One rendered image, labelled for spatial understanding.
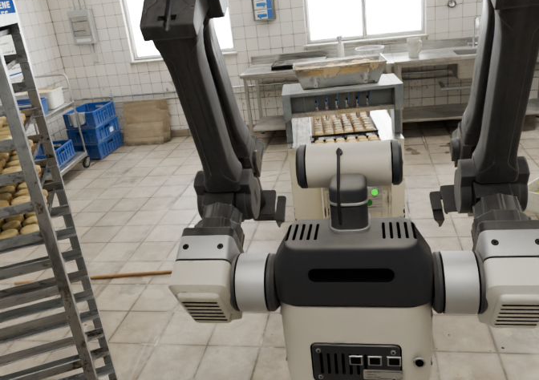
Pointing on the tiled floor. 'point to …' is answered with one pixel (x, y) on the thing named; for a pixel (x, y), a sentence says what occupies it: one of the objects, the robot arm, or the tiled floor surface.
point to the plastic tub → (533, 196)
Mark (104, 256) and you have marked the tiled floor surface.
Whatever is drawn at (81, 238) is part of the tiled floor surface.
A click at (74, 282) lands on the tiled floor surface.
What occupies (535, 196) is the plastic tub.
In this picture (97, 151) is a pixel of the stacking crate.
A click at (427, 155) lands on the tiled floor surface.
